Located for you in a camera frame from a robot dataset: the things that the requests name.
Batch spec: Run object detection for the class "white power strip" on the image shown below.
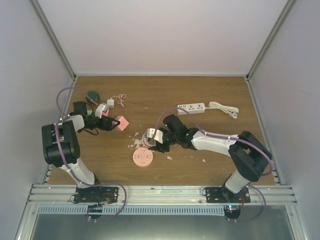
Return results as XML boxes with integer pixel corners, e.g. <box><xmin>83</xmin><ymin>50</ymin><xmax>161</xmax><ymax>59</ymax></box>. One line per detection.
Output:
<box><xmin>177</xmin><ymin>102</ymin><xmax>206</xmax><ymax>115</ymax></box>

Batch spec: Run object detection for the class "slotted grey cable duct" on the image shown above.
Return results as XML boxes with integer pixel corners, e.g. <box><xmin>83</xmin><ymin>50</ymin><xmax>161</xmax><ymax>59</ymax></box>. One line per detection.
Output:
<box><xmin>38</xmin><ymin>204</ymin><xmax>225</xmax><ymax>216</ymax></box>

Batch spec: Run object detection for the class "white power cord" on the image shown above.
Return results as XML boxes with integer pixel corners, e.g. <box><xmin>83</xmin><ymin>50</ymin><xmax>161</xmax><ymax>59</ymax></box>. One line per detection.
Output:
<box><xmin>204</xmin><ymin>100</ymin><xmax>240</xmax><ymax>120</ymax></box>

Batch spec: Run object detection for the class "pink round socket tower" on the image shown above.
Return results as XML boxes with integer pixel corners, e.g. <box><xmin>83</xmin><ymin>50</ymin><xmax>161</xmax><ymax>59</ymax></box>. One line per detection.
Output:
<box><xmin>132</xmin><ymin>147</ymin><xmax>154</xmax><ymax>168</ymax></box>

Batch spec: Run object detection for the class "small grey white plug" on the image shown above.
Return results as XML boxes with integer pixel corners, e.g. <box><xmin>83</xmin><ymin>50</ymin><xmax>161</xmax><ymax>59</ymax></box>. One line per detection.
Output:
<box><xmin>106</xmin><ymin>99</ymin><xmax>115</xmax><ymax>109</ymax></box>

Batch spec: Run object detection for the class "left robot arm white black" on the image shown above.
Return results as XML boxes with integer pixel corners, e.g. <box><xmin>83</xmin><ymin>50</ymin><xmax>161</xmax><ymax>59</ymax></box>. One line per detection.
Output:
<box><xmin>41</xmin><ymin>101</ymin><xmax>121</xmax><ymax>202</ymax></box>

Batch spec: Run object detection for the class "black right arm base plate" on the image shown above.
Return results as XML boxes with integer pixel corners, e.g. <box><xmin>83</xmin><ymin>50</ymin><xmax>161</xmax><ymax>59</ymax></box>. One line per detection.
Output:
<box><xmin>202</xmin><ymin>186</ymin><xmax>251</xmax><ymax>204</ymax></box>

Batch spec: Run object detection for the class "red pink charger plug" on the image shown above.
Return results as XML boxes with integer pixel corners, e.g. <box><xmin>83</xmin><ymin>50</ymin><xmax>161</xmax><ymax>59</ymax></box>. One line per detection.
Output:
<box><xmin>101</xmin><ymin>109</ymin><xmax>110</xmax><ymax>117</ymax></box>

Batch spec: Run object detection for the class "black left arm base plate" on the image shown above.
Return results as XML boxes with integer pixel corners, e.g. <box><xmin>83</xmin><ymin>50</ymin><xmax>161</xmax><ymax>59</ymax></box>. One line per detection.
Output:
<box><xmin>69</xmin><ymin>186</ymin><xmax>119</xmax><ymax>204</ymax></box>

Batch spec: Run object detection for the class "dark green cube plug adapter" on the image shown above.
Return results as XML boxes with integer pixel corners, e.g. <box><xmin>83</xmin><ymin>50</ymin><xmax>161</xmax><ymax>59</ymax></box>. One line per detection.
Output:
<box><xmin>85</xmin><ymin>91</ymin><xmax>101</xmax><ymax>103</ymax></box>

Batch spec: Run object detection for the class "aluminium front rail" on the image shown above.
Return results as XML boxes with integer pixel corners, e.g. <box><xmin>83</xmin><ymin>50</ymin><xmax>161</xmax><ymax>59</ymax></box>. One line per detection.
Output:
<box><xmin>27</xmin><ymin>184</ymin><xmax>298</xmax><ymax>206</ymax></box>

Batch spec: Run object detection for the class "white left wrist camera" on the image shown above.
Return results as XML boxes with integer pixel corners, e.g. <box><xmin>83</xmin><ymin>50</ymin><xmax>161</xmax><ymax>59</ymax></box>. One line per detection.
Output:
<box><xmin>94</xmin><ymin>103</ymin><xmax>109</xmax><ymax>118</ymax></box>

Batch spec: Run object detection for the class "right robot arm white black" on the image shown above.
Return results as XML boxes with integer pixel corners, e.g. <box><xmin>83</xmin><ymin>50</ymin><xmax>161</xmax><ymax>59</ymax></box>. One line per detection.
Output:
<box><xmin>146</xmin><ymin>114</ymin><xmax>274</xmax><ymax>203</ymax></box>

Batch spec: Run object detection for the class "pink cube socket adapter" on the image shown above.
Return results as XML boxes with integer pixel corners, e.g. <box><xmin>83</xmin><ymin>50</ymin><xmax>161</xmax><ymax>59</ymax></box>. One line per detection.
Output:
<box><xmin>115</xmin><ymin>115</ymin><xmax>129</xmax><ymax>132</ymax></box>

